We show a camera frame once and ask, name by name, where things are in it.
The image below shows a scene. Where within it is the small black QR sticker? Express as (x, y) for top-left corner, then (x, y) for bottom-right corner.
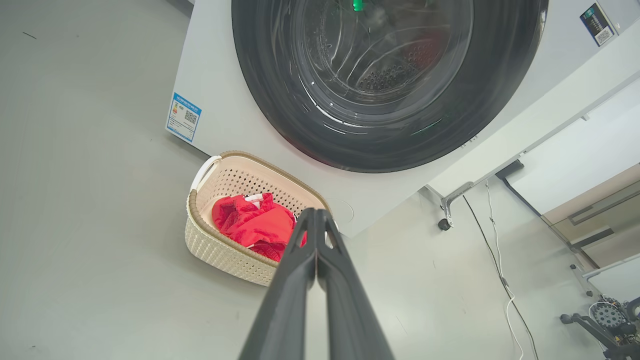
(580, 2), (619, 47)

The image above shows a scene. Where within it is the silver metal caster bracket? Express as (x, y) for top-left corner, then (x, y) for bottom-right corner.
(419, 181), (475, 228)

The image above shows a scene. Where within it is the thin black floor cable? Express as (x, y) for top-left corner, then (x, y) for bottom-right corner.
(462, 195), (539, 360)

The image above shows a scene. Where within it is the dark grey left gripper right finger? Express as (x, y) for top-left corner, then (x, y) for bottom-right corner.
(316, 209), (396, 360)

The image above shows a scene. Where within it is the perforated steel washer drum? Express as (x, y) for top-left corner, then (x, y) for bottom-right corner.
(295, 0), (473, 118)

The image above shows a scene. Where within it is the cream perforated laundry basket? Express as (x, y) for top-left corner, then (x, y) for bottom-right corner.
(184, 150), (333, 287)

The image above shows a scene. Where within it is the thin white floor cable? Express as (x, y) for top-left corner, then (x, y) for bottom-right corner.
(485, 180), (526, 360)

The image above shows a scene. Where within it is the blue energy label sticker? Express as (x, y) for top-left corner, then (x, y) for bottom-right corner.
(165, 92), (203, 144)

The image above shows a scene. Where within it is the red and white jersey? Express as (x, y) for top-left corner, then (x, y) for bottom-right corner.
(211, 192), (308, 262)

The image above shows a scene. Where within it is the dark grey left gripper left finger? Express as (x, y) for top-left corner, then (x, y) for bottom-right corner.
(239, 207), (318, 360)

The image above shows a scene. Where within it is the black wheeled equipment stand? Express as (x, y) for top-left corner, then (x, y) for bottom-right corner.
(560, 295), (640, 360)

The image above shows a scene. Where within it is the black round glass washer door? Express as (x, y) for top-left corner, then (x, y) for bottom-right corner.
(231, 0), (550, 174)

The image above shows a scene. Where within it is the white front-load washing machine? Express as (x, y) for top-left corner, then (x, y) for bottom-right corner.
(165, 0), (640, 238)

